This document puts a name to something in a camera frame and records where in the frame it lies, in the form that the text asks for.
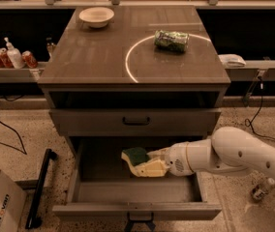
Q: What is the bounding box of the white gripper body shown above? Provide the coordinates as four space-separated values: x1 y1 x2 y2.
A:
165 142 191 176

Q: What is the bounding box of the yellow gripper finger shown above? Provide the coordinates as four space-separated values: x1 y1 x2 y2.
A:
129 159 169 178
147 147 169 159

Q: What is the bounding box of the green and yellow sponge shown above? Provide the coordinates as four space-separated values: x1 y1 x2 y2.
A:
121 147 150 168

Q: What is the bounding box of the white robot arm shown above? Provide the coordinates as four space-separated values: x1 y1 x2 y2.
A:
121 127 275 180

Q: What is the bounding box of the open grey lower drawer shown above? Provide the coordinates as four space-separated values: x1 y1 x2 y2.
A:
53 137 222 220

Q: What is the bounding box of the black clamp under drawer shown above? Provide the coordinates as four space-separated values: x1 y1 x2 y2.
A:
124 213 156 232

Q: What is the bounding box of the closed grey upper drawer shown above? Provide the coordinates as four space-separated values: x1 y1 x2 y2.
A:
50 108 221 136

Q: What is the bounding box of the grey drawer cabinet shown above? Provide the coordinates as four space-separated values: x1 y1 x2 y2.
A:
37 5 232 222

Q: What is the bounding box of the red soda can middle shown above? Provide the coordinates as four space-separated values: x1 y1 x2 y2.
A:
0 47 13 68

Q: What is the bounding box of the clear plastic bottle on floor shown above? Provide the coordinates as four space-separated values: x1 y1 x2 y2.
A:
251 178 275 201

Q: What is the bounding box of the green crushed can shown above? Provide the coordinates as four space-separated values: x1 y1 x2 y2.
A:
154 30 189 53

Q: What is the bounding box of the folded white cloth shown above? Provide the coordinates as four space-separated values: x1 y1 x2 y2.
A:
219 54 246 68

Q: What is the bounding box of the black metal bar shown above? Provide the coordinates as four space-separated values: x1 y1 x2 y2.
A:
25 149 57 229

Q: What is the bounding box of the white ceramic bowl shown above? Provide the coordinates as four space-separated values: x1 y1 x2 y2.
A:
78 7 114 28

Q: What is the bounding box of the grey side shelf left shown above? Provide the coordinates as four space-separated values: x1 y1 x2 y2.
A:
0 62 46 83

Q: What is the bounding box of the white cardboard box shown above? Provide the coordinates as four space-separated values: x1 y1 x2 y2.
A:
0 152 27 232

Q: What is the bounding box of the small dark glass bottle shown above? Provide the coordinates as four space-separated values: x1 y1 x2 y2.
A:
46 38 56 57

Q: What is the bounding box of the red soda can right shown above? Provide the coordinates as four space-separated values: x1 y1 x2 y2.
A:
22 51 38 69

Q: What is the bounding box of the white soap pump bottle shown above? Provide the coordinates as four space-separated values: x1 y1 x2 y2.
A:
4 38 25 69

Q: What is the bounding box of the black cable right floor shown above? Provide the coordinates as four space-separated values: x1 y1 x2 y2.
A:
243 77 275 145

